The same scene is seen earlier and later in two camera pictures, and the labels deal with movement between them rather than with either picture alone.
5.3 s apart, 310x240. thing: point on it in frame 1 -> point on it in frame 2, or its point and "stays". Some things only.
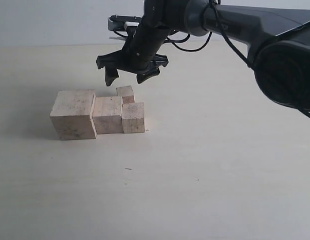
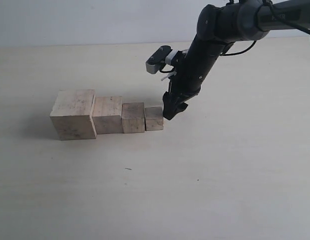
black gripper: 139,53 -> 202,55
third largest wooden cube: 132,117 stays
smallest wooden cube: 127,93 -> 153,117
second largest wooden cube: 107,114 stays
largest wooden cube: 72,114 stays
